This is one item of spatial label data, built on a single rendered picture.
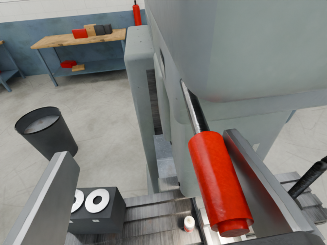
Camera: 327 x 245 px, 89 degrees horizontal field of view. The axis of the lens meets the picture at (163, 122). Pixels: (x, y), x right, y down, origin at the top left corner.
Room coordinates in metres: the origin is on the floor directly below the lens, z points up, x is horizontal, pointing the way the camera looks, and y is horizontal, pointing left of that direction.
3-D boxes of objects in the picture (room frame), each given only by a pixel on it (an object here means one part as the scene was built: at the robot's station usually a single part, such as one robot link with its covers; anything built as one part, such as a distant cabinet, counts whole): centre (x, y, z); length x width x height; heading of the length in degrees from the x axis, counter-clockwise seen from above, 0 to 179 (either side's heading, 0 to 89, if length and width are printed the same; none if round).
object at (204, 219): (0.24, -0.19, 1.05); 0.15 x 0.06 x 0.04; 95
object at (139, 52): (0.91, -0.08, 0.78); 0.50 x 0.47 x 1.56; 4
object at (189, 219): (0.23, -0.07, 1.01); 0.04 x 0.04 x 0.11
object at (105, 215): (0.29, 0.33, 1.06); 0.22 x 0.12 x 0.20; 87
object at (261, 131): (0.29, -0.12, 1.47); 0.21 x 0.19 x 0.32; 94
